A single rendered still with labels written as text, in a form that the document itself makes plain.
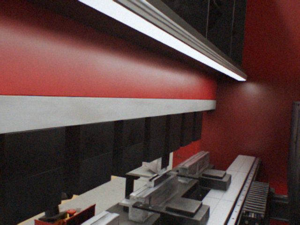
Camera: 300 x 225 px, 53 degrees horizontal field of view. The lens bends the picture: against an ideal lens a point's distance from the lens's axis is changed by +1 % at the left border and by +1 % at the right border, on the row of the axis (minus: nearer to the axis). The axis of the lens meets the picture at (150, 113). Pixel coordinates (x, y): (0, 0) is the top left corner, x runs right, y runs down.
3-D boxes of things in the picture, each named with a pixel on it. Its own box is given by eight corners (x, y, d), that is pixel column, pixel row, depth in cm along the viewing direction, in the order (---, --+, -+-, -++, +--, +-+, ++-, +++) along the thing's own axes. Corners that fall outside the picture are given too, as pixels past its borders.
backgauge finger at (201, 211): (130, 200, 98) (131, 185, 98) (209, 218, 88) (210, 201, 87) (111, 213, 87) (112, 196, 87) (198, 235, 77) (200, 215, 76)
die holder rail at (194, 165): (199, 164, 205) (200, 150, 205) (208, 165, 203) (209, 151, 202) (176, 182, 159) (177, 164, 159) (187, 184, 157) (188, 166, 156)
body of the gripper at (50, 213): (57, 221, 118) (54, 203, 118) (38, 223, 122) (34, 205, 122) (68, 215, 124) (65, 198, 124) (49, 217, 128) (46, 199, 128)
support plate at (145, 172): (116, 161, 149) (117, 159, 149) (166, 169, 139) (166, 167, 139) (96, 168, 133) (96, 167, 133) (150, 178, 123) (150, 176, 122)
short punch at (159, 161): (164, 169, 135) (165, 148, 134) (168, 170, 134) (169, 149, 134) (156, 174, 126) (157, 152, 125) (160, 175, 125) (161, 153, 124)
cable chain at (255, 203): (252, 189, 113) (253, 178, 113) (268, 191, 111) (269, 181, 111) (239, 226, 79) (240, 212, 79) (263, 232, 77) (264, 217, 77)
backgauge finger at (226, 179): (172, 173, 135) (172, 162, 135) (231, 183, 125) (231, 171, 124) (162, 179, 124) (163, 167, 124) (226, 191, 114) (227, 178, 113)
